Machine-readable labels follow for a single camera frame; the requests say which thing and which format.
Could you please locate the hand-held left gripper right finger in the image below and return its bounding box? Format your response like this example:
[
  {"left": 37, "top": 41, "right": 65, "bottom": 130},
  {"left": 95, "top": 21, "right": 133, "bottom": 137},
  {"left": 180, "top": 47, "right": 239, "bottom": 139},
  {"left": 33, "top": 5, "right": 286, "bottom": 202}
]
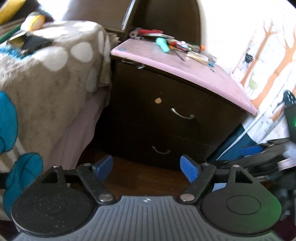
[{"left": 179, "top": 155, "right": 255, "bottom": 205}]

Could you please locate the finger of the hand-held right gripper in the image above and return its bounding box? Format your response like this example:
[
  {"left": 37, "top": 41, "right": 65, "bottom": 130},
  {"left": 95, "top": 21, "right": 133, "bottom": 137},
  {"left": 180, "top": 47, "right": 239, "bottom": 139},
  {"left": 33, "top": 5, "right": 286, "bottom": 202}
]
[
  {"left": 211, "top": 182, "right": 228, "bottom": 192},
  {"left": 217, "top": 138, "right": 296, "bottom": 178}
]

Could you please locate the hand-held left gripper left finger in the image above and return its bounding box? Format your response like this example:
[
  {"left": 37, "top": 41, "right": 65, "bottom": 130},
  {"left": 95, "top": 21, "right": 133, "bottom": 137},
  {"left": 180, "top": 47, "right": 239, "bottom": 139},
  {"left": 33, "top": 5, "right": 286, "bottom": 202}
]
[{"left": 40, "top": 154, "right": 116, "bottom": 205}]

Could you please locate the plain dark drawer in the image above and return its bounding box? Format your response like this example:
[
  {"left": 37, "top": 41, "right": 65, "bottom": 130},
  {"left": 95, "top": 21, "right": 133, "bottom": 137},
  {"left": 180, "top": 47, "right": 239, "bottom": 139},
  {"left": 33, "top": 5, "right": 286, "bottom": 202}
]
[{"left": 101, "top": 119, "right": 216, "bottom": 171}]

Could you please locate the dark drawer with round sticker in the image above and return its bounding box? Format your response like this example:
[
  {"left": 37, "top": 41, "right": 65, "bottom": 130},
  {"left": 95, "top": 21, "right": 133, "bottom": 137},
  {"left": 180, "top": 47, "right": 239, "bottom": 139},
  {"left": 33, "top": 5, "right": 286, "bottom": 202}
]
[{"left": 110, "top": 66, "right": 246, "bottom": 150}]

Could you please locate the dark wooden nightstand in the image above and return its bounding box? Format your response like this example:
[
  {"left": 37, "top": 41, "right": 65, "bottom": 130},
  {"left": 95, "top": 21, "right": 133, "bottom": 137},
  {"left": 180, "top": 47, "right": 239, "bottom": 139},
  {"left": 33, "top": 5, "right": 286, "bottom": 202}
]
[{"left": 92, "top": 38, "right": 258, "bottom": 172}]

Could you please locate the deer print wardrobe cover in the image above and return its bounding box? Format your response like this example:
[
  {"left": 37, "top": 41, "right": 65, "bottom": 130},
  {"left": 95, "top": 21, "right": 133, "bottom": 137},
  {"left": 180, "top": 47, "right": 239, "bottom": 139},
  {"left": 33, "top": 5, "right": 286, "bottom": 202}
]
[{"left": 205, "top": 0, "right": 296, "bottom": 164}]

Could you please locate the pink nightstand cover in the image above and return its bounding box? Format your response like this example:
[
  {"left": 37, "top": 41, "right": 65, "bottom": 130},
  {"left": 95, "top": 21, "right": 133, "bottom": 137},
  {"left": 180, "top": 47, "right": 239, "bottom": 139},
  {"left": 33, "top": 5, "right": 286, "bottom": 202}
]
[{"left": 110, "top": 38, "right": 258, "bottom": 116}]

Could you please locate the grey spotted blanket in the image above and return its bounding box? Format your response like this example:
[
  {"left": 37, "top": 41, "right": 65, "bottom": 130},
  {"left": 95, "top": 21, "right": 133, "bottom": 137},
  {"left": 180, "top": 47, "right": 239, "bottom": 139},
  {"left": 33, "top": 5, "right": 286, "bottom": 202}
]
[{"left": 0, "top": 20, "right": 114, "bottom": 221}]

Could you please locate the beige notepad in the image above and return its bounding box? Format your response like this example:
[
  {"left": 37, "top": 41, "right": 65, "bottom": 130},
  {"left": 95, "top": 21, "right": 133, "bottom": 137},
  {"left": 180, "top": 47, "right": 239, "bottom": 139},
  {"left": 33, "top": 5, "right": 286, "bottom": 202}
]
[{"left": 186, "top": 51, "right": 209, "bottom": 64}]

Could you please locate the thin metal rod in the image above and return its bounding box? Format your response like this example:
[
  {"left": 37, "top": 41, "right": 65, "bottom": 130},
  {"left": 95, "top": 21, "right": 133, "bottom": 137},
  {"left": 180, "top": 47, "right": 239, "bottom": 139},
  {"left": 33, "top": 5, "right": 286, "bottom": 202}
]
[{"left": 172, "top": 48, "right": 186, "bottom": 62}]

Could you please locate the green toy with orange tip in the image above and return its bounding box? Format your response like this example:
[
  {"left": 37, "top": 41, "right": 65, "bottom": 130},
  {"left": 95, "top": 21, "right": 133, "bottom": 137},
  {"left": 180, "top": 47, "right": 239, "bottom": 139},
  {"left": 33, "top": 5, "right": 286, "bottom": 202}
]
[{"left": 184, "top": 42, "right": 206, "bottom": 52}]

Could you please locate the teal plastic toy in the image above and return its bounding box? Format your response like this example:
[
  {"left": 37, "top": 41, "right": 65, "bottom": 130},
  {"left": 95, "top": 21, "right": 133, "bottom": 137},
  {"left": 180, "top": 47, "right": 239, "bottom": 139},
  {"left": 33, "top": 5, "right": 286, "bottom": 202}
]
[{"left": 155, "top": 37, "right": 171, "bottom": 53}]

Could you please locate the silver flat disc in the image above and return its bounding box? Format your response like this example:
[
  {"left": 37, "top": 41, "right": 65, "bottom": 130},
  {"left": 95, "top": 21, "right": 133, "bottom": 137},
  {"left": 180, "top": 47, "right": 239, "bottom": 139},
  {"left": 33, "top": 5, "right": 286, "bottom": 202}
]
[{"left": 141, "top": 32, "right": 175, "bottom": 39}]

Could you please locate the black phone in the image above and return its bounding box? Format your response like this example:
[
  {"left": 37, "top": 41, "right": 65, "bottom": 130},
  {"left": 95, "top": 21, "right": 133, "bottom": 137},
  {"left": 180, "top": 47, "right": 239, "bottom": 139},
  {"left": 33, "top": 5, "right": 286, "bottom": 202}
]
[{"left": 19, "top": 35, "right": 54, "bottom": 56}]

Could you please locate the dark wooden headboard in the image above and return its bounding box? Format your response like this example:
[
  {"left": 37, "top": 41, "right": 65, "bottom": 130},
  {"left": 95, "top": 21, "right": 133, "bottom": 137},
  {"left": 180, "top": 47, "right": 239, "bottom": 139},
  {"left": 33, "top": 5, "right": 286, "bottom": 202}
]
[{"left": 30, "top": 0, "right": 202, "bottom": 45}]

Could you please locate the yellow and white jar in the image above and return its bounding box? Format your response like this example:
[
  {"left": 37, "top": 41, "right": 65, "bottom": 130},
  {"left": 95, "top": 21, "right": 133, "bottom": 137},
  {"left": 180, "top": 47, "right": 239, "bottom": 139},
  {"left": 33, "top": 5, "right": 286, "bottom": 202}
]
[{"left": 22, "top": 12, "right": 45, "bottom": 31}]

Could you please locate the green stick with round head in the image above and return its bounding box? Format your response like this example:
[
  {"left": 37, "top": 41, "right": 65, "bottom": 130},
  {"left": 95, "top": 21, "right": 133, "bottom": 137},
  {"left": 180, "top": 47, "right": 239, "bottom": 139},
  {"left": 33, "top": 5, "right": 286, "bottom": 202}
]
[{"left": 0, "top": 23, "right": 26, "bottom": 44}]

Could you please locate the yellow pillow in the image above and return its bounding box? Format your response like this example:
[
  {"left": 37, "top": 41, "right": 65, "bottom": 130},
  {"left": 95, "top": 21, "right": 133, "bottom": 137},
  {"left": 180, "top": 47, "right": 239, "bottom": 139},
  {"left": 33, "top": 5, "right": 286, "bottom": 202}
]
[{"left": 0, "top": 0, "right": 26, "bottom": 24}]

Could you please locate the red handled tool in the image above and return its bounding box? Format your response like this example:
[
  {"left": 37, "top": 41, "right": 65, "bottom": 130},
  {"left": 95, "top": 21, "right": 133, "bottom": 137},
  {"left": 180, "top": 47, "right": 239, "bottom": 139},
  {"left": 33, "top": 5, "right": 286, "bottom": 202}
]
[{"left": 133, "top": 28, "right": 163, "bottom": 35}]

